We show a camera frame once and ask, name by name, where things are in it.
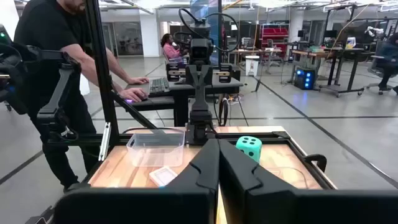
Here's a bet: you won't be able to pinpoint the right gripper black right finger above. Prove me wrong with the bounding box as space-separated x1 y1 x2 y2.
219 139 398 224

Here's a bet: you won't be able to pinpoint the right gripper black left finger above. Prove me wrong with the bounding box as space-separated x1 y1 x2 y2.
54 138 220 224

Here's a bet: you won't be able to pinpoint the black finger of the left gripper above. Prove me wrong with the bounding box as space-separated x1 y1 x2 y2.
185 64 200 94
199 64 214 94

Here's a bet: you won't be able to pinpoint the white red playing card box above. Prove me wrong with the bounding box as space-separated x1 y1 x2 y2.
148 165 179 188

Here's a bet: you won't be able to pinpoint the small teal foam dice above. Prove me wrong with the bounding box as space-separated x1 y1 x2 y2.
235 136 263 164

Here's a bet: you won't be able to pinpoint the person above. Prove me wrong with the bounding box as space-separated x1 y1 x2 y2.
160 33 189 65
12 0 150 194
374 32 398 94

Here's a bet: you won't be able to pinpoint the black computer keyboard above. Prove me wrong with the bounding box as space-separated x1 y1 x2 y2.
148 77 171 96

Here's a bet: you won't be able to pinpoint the white building pillar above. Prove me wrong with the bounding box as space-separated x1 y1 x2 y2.
139 12 161 58
287 9 305 44

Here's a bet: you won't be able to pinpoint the white round bin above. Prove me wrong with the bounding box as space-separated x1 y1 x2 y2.
244 55 261 77

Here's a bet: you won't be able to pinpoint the blue glass column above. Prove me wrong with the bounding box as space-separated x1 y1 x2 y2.
190 0 220 66

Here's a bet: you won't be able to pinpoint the clear plastic container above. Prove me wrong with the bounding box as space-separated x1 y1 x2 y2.
126 129 187 168

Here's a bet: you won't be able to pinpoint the red storage rack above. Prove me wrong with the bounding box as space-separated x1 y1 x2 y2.
260 27 290 59

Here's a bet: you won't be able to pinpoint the computer tower with blue lights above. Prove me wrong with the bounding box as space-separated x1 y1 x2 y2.
294 67 317 91

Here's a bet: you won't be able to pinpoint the wooden top desk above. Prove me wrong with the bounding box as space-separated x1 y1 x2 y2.
291 49 331 80

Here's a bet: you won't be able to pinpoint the black standing desk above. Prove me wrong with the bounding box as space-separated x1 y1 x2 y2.
319 46 376 98

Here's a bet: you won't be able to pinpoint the grey office chair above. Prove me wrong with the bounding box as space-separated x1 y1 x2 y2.
366 55 398 96

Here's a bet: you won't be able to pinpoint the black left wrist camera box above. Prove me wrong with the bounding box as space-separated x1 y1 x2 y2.
189 37 214 65

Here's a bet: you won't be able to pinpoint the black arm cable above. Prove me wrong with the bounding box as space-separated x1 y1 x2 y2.
178 7 241 53

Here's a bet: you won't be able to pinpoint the black table handle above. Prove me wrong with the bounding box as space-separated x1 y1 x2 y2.
303 153 328 173

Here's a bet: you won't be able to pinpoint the black cable on table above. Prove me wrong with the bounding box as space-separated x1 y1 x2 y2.
121 126 187 135

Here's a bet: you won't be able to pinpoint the silver aluminium bracket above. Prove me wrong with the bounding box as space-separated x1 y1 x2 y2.
98 121 112 162

